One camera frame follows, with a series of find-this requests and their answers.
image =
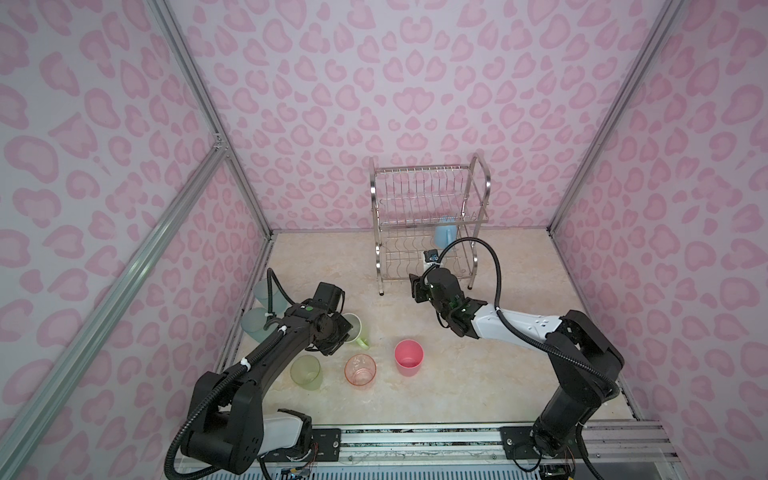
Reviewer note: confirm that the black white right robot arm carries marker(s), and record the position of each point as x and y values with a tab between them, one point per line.
585	363

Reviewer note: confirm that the aluminium corner frame post left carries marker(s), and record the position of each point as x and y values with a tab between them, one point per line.
180	49

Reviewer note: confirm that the aluminium corner frame post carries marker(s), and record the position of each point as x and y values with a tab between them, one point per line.
654	43
180	49

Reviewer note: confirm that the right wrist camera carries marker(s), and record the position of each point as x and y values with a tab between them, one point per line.
430	257

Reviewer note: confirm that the steel two-tier dish rack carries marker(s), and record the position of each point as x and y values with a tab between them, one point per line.
408	201

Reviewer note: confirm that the translucent green plastic cup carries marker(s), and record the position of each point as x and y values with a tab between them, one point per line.
306	372

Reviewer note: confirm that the opaque pink plastic cup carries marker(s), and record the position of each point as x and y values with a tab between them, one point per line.
409	356

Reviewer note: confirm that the light blue ceramic mug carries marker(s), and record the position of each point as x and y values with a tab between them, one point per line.
445	232

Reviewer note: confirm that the aluminium diagonal frame bar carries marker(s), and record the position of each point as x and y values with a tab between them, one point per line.
40	412

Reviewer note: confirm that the light green ceramic mug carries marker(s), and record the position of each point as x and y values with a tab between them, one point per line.
358	332

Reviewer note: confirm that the translucent teal plastic cup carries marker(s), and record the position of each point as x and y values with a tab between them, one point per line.
273	301

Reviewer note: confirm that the translucent pink plastic cup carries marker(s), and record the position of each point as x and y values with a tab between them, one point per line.
360	370

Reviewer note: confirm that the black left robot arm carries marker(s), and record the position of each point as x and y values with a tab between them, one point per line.
226	428

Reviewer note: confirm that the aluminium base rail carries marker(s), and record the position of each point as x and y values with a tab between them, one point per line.
616	449

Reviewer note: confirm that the aluminium corner frame post right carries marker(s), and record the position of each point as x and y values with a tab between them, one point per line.
654	43

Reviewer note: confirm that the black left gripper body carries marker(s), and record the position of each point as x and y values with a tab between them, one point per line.
337	334

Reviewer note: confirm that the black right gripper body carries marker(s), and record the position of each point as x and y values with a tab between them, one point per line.
424	293

